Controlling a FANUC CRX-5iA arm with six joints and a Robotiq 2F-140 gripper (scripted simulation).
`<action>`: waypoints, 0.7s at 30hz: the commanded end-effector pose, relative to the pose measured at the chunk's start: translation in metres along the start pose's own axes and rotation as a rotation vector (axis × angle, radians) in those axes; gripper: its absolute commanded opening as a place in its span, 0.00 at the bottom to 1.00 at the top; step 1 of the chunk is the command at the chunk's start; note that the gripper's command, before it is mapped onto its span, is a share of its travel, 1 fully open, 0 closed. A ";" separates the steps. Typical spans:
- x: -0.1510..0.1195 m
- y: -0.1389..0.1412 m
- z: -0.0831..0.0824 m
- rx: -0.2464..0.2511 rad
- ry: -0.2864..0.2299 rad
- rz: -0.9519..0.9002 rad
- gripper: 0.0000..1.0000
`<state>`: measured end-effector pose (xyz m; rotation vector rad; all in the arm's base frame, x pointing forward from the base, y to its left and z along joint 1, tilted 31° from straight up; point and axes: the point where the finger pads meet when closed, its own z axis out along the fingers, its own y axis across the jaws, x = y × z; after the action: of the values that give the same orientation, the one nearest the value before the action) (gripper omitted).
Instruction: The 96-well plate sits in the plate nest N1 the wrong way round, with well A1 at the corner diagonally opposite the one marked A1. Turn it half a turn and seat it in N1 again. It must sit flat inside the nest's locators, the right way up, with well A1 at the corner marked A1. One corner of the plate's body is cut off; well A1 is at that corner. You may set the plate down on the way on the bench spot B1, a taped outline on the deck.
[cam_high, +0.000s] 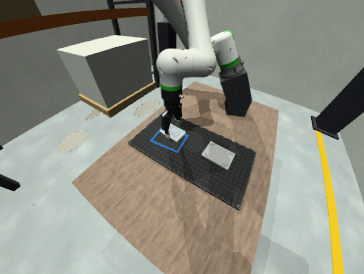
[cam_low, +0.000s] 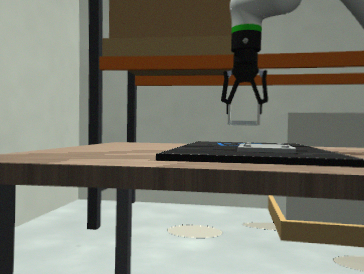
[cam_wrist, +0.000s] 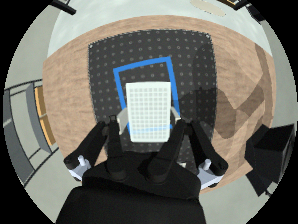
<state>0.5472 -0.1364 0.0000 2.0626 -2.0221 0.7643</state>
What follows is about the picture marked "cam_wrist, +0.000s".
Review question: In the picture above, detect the blue tape outline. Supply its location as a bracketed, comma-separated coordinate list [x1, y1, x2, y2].
[113, 56, 180, 115]

